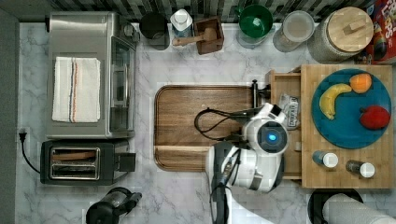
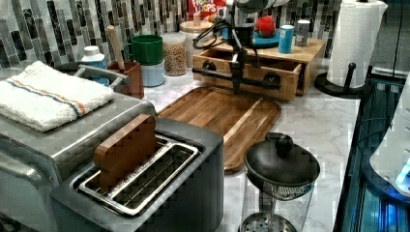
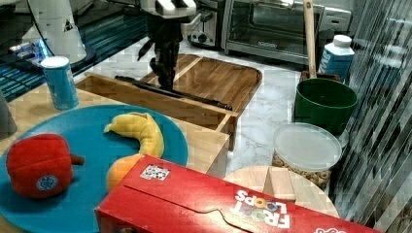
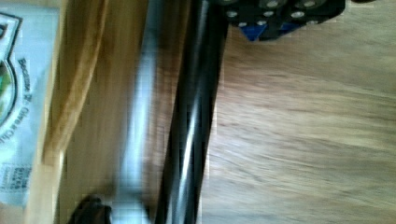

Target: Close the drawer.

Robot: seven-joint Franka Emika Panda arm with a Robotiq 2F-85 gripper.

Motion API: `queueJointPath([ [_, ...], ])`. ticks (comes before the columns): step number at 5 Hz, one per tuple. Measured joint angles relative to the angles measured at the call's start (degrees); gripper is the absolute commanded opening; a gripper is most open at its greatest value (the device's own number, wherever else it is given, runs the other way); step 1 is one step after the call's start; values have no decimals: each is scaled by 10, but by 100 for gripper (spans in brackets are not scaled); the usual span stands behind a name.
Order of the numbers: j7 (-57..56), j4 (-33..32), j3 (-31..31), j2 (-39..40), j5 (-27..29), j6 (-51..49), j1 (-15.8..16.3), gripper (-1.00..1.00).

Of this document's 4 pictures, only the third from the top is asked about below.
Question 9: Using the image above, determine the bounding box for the blue cylindrical can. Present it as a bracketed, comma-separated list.
[41, 56, 79, 111]

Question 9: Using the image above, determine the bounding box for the green bucket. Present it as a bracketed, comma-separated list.
[292, 78, 358, 135]

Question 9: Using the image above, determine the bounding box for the yellow plush banana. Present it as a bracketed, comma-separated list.
[104, 112, 165, 158]

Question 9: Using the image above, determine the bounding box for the red Froot Loops box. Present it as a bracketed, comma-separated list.
[95, 156, 381, 233]

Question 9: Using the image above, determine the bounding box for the wooden cutting board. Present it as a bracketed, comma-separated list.
[141, 53, 263, 115]

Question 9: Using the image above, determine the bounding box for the silver toaster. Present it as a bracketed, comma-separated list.
[181, 9, 223, 50]

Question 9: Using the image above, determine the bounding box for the black drawer handle bar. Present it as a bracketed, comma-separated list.
[115, 76, 233, 111]

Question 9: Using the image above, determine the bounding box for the light wooden drawer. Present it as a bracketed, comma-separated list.
[76, 73, 237, 150]

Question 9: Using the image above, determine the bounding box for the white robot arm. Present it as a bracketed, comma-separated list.
[108, 0, 196, 90]

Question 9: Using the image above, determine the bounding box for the round wooden stand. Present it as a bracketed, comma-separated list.
[224, 166, 339, 217]

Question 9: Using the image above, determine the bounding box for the red plush bell pepper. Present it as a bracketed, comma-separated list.
[6, 133, 85, 199]

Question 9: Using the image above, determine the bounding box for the silver toaster oven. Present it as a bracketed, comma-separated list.
[222, 0, 353, 65]

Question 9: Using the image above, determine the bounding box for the clear cereal container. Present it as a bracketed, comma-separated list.
[272, 122, 342, 189]

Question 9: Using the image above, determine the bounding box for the blue white carton bottle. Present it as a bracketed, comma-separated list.
[318, 35, 355, 82]

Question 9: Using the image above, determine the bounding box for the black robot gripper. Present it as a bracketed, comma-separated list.
[148, 16, 183, 90]

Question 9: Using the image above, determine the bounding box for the wooden utensil handle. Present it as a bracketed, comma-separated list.
[303, 0, 317, 79]

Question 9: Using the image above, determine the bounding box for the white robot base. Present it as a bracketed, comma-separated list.
[22, 0, 96, 70]

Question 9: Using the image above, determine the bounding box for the orange plush fruit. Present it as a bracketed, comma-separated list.
[107, 153, 143, 192]

